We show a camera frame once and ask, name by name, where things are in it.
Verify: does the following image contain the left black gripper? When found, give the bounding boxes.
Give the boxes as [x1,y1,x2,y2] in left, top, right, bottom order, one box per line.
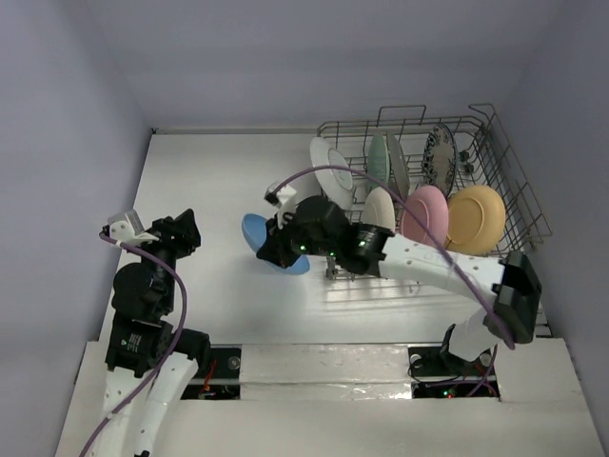
[131,207,200,310]

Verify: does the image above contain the light blue plate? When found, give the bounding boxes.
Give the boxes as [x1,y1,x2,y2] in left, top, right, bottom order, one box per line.
[241,213,310,275]

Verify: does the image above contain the pink plate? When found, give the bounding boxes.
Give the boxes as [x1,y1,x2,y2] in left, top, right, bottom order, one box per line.
[399,186,449,246]

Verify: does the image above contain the yellow plate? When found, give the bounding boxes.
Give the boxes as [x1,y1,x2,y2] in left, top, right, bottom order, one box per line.
[445,185,506,256]

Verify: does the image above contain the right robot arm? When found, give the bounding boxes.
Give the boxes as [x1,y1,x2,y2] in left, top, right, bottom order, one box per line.
[256,191,541,373]

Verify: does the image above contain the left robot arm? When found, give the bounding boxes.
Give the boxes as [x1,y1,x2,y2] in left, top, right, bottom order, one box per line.
[80,209,210,456]

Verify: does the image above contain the white plate with floral face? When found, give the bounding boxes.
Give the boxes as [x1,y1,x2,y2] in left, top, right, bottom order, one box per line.
[309,137,355,210]

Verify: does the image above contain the green plate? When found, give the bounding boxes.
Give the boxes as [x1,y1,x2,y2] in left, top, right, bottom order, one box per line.
[367,132,390,185]

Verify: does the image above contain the grey plate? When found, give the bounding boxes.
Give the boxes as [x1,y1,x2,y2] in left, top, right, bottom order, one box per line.
[386,132,410,201]

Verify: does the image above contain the blue patterned plate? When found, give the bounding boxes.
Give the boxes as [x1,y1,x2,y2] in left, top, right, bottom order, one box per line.
[421,123,458,197]

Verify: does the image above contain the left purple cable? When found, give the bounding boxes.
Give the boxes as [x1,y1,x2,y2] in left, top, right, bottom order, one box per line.
[75,230,187,457]

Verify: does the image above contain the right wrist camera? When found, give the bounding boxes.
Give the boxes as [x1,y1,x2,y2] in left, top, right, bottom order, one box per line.
[264,181,297,227]

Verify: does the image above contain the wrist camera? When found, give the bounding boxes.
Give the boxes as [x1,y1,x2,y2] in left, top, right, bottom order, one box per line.
[264,181,297,227]
[108,209,145,243]

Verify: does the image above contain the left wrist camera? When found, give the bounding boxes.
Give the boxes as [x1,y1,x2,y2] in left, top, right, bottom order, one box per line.
[108,209,145,243]

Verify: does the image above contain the metal wire dish rack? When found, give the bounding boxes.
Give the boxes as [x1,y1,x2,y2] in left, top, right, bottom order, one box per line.
[317,104,553,256]

